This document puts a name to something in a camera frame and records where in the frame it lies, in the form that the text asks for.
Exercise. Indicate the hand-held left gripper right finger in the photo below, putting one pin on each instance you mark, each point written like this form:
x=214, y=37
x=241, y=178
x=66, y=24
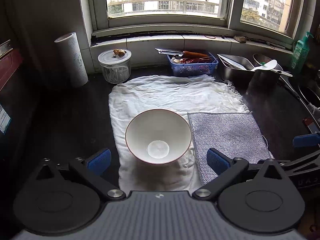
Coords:
x=217, y=161

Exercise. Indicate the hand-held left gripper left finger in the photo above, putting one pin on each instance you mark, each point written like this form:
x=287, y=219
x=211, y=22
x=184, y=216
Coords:
x=100, y=161

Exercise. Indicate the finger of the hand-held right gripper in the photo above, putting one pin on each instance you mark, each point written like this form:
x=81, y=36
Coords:
x=306, y=140
x=305, y=162

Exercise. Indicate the silver mesh dishcloth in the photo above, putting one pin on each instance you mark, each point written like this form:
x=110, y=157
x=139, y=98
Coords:
x=225, y=135

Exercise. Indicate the white bowl with brown rim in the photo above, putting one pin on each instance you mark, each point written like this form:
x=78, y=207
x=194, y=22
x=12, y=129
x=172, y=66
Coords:
x=150, y=130

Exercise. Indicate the white rice paddle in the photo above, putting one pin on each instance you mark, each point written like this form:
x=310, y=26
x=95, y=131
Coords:
x=268, y=65

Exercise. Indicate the green soap pump bottle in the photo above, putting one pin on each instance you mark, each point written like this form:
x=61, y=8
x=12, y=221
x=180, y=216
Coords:
x=301, y=52

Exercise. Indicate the white gauze cloth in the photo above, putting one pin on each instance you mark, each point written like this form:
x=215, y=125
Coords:
x=162, y=92

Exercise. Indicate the rectangular steel tray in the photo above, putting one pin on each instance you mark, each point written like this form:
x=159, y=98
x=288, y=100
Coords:
x=232, y=73

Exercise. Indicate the glass jar with clear lid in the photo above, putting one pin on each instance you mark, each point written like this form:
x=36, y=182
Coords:
x=115, y=70

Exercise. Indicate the blue plastic basket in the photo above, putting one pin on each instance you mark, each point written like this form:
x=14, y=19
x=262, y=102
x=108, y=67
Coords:
x=192, y=68

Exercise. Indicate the white flat utensil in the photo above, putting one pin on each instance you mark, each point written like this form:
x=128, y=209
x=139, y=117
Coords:
x=233, y=63

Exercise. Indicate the dried red chillies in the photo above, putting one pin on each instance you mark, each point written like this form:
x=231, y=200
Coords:
x=197, y=60

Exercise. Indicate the white paper towel roll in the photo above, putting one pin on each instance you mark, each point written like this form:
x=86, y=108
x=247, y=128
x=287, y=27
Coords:
x=72, y=60

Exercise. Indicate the garlic bulb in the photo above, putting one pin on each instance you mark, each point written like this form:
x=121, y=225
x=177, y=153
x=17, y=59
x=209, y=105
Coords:
x=176, y=60

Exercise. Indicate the ginger piece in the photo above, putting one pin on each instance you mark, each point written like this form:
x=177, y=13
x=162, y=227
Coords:
x=119, y=52

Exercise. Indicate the brown lump on sill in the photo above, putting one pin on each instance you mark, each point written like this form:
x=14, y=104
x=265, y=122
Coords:
x=240, y=39

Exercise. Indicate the rubber band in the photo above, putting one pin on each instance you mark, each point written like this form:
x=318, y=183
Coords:
x=210, y=37

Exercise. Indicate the dark red kitchen appliance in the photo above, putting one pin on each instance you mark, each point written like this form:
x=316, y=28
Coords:
x=10, y=67

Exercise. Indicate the window frame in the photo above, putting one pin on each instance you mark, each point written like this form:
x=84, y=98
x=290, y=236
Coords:
x=160, y=23

